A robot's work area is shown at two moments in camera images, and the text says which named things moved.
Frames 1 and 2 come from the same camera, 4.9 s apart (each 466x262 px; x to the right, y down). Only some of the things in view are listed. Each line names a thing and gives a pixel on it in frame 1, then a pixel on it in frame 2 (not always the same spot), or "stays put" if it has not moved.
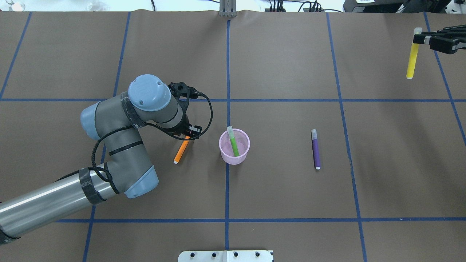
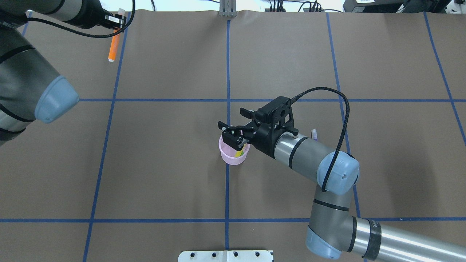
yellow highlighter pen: x=410 y=72 → x=238 y=154
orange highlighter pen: x=181 y=150 → x=115 y=40
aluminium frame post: x=228 y=8 stays put
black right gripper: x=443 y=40 → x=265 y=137
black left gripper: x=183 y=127 → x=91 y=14
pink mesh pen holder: x=243 y=141 stays put
